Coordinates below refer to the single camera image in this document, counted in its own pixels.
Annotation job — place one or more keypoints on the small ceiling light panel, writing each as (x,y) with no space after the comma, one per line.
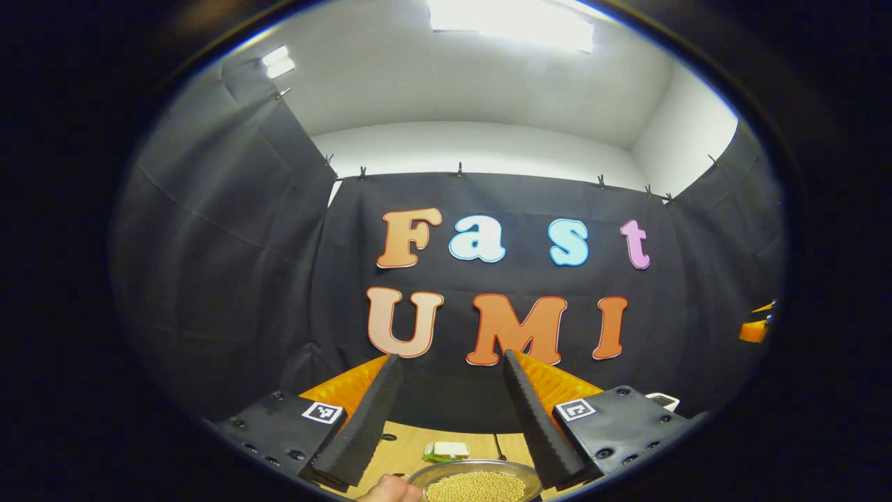
(279,63)

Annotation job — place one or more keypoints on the sandwich with lettuce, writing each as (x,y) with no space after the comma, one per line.
(447,451)

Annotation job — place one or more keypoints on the white toaster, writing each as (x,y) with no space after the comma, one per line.
(663,401)

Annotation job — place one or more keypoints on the pile of soybeans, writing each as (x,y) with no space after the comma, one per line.
(477,488)

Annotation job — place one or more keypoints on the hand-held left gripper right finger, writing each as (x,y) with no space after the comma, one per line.
(540,432)

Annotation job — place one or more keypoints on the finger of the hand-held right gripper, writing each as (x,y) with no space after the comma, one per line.
(756,329)

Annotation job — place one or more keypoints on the large ceiling light panel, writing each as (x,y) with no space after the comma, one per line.
(512,21)

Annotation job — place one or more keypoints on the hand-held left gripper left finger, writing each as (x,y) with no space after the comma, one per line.
(362,432)

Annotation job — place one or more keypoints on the row of backdrop clips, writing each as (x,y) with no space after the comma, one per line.
(460,169)

